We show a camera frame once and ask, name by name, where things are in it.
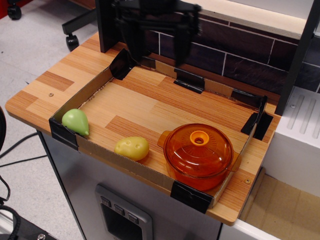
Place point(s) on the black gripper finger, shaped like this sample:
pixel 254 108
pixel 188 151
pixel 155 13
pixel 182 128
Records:
pixel 182 43
pixel 135 40

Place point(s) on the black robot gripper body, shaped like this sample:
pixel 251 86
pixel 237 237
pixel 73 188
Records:
pixel 158 15

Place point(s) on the orange transparent pot lid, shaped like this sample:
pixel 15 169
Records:
pixel 198 150

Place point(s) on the orange transparent plastic pot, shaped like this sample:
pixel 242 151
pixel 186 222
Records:
pixel 204 184

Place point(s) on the wooden shelf board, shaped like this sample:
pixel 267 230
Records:
pixel 253 17

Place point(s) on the black office chair base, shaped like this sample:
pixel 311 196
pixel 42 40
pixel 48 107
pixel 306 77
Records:
pixel 75 24

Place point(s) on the green toy pear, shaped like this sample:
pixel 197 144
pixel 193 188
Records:
pixel 77 121

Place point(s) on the yellow toy potato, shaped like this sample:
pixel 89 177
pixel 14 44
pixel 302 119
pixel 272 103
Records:
pixel 135 148

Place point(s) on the black caster wheel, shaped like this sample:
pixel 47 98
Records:
pixel 13 10

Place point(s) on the white toy sink unit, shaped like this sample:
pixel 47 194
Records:
pixel 293 156

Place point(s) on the cardboard fence with black tape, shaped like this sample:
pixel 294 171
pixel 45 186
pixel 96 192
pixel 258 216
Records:
pixel 124 100

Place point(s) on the grey toy oven panel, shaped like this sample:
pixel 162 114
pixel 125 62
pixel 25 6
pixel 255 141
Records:
pixel 122 219

